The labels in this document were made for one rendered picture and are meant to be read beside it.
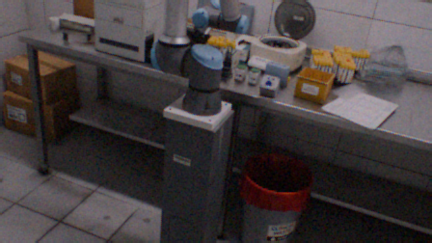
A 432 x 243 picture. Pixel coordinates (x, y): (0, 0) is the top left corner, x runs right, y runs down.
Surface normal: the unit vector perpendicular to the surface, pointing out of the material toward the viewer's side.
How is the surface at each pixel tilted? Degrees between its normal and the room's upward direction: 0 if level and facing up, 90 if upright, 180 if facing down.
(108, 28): 90
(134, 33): 90
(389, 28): 90
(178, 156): 90
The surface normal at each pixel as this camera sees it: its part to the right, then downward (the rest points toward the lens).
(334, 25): -0.38, 0.41
